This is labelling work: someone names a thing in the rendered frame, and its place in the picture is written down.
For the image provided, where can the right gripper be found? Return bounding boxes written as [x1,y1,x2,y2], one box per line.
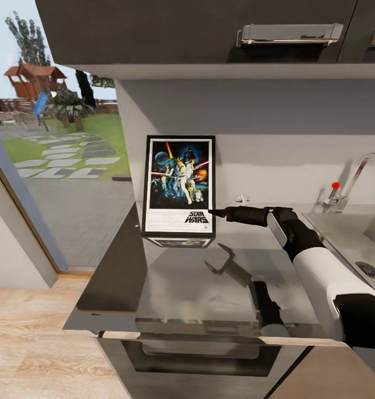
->
[208,206,255,224]

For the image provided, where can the poster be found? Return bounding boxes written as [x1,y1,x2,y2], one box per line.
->
[141,135,216,237]

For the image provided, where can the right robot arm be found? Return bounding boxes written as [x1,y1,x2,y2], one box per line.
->
[208,193,375,373]

